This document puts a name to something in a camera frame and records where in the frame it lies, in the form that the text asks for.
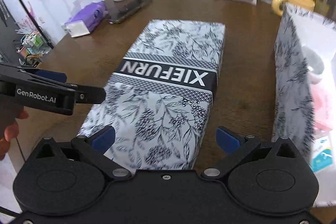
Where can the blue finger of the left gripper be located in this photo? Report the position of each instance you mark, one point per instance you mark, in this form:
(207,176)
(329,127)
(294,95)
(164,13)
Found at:
(55,76)
(89,94)

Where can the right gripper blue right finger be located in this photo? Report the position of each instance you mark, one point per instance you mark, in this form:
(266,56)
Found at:
(237,148)

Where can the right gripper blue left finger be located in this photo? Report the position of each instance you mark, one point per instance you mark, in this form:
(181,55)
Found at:
(91,151)

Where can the floral box lid XIEFURN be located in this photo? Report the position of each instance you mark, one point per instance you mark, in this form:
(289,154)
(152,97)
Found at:
(158,100)

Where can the clear plastic floss box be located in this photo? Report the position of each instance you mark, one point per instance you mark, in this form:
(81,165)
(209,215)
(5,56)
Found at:
(322,154)

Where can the pink heart palette box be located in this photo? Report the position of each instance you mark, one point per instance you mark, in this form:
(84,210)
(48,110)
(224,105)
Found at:
(321,107)

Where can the person's hand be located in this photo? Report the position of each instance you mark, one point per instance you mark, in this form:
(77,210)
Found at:
(11,132)

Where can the purple tissue pack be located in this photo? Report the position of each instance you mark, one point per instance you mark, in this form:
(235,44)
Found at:
(86,20)

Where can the black smartphone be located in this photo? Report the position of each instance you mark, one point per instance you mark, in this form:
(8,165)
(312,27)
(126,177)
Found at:
(117,15)

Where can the yellow ceramic mug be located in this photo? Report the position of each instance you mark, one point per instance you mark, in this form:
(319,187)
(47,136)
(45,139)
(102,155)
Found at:
(306,4)

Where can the wire storage rack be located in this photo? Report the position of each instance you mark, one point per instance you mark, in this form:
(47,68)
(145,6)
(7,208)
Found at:
(32,46)

